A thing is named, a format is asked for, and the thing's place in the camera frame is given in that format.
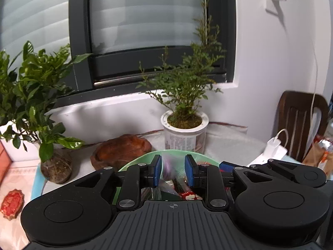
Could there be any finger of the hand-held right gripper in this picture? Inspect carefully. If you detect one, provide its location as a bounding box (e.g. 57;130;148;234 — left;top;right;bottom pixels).
219;161;296;182
267;158;311;174

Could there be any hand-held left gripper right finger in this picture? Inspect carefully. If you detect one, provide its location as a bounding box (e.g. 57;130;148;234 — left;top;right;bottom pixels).
184;154;273;210

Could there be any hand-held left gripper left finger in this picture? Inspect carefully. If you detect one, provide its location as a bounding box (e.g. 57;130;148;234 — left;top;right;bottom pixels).
73;154;163;210

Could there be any clear snack packet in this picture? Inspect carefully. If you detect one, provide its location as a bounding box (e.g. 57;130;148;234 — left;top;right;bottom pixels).
159;152;186;188

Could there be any green plastic bowl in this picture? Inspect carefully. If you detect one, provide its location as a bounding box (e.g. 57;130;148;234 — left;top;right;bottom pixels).
112;149;222;205

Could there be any white charger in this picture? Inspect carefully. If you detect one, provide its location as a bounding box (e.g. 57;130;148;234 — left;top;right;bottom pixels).
265;137;287;159

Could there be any red floral snack packet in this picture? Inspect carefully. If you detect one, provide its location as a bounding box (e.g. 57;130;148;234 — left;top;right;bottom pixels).
179;191;205;201

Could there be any green snack bag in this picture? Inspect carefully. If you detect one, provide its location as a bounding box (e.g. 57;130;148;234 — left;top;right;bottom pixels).
142;180;181;201

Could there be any white power strip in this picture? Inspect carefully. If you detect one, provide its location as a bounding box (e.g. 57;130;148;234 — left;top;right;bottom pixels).
247;154;287;168

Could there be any white plant pot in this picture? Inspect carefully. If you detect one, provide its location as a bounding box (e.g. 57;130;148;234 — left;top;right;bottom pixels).
160;109;210;154

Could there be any dark wooden chair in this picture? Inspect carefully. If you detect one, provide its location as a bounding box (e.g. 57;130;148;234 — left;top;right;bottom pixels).
276;91;329;163

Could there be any brown wood carving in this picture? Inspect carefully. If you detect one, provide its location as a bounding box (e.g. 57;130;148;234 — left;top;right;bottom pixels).
90;134;153;172

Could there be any fine-leaved potted plant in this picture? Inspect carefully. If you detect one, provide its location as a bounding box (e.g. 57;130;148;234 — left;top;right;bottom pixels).
137;0;227;121

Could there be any round glass vase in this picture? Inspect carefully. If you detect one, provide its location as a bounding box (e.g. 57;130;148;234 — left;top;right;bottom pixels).
40;150;74;184

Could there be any teal quilted cloth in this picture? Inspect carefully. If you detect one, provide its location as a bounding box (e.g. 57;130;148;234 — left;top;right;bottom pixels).
31;165;50;201

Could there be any dark framed window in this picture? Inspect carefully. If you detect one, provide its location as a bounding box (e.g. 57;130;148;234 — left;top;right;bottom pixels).
0;0;237;107

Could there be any cream patterned table cloth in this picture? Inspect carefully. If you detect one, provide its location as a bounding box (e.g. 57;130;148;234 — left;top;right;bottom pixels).
0;161;43;250

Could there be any red ornate packet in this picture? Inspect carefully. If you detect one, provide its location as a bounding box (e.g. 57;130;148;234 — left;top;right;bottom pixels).
0;190;26;221

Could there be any leafy green plant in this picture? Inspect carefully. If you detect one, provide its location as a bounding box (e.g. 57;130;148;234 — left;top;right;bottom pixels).
0;40;93;163

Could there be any pink orange box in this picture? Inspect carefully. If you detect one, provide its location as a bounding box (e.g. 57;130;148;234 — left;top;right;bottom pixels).
0;141;12;186

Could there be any white charger cable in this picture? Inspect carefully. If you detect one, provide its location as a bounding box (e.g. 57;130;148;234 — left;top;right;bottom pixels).
274;128;290;151

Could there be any long white cable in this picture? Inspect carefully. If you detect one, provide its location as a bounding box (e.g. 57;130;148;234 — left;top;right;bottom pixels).
272;1;320;125

